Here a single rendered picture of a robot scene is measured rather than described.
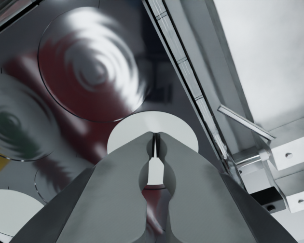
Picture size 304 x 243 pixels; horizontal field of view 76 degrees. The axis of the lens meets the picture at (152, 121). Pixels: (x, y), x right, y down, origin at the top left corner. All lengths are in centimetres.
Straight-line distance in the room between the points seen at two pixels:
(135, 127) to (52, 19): 12
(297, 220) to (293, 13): 40
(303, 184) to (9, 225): 40
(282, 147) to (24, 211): 33
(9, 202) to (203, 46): 32
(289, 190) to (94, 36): 28
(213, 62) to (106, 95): 15
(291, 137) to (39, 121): 26
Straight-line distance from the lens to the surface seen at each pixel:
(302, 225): 54
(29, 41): 21
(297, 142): 25
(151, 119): 20
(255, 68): 22
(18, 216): 35
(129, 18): 18
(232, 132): 32
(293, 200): 31
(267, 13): 22
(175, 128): 20
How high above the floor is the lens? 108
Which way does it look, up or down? 62 degrees down
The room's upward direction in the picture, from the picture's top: 179 degrees counter-clockwise
